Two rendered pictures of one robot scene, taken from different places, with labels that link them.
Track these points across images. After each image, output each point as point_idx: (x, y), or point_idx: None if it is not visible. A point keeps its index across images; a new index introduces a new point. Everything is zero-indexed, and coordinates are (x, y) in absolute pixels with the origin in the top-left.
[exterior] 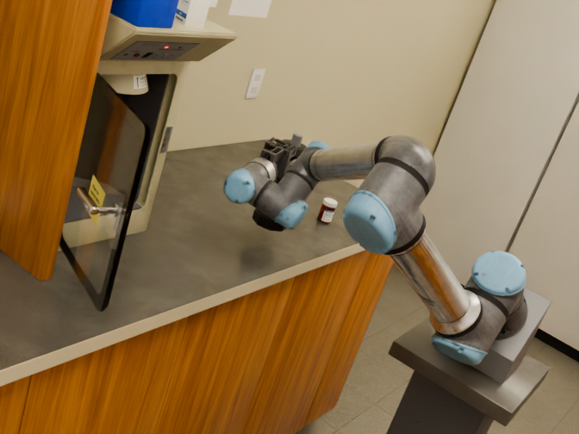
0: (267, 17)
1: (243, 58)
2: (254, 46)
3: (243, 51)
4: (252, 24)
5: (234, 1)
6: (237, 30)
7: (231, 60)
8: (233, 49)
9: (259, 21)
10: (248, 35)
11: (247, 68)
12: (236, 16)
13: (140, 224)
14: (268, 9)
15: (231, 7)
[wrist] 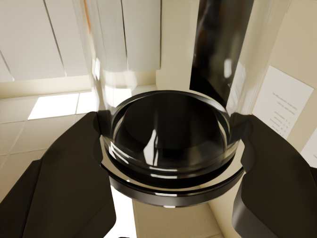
0: (268, 64)
1: (298, 28)
2: (283, 39)
3: (297, 38)
4: (284, 64)
5: (304, 98)
6: (303, 65)
7: (316, 29)
8: (312, 44)
9: (276, 64)
10: (289, 54)
11: (293, 14)
12: (303, 80)
13: None
14: (267, 72)
15: (309, 94)
